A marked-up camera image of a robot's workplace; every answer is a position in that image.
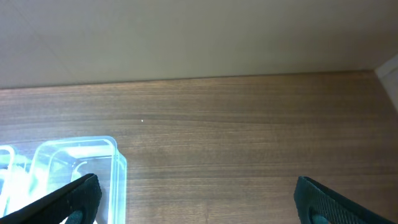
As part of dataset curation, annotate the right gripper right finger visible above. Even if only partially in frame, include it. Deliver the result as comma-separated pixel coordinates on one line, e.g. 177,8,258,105
294,176,393,224

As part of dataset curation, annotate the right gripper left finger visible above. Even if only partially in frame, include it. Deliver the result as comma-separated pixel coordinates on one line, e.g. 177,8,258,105
1,174,102,224

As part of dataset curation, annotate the right clear plastic container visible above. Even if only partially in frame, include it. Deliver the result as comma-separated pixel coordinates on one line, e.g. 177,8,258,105
1,136,127,223

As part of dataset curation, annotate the clear plastic container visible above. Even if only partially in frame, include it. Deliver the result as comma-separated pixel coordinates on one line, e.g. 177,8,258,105
1,136,127,223
1,145,16,204

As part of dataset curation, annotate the left clear plastic container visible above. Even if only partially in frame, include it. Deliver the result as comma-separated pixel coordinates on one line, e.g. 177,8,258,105
1,145,16,204

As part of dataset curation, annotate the white object at table edge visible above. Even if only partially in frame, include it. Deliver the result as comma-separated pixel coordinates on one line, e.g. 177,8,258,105
375,55,398,110

